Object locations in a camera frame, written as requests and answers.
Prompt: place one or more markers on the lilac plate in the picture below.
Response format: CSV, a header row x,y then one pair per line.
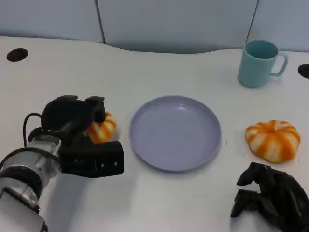
x,y
175,135

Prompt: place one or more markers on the pale green mug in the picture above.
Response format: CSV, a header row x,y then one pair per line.
x,y
253,68

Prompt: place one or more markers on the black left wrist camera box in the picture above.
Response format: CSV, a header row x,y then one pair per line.
x,y
94,159

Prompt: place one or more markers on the grey partition panel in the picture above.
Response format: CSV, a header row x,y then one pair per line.
x,y
48,17
173,21
282,19

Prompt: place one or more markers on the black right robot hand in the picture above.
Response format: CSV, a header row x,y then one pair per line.
x,y
282,195

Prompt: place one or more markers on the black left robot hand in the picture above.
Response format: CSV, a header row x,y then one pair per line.
x,y
65,113

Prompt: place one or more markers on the orange white toy bread roll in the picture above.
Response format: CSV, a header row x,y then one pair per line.
x,y
103,130
272,142

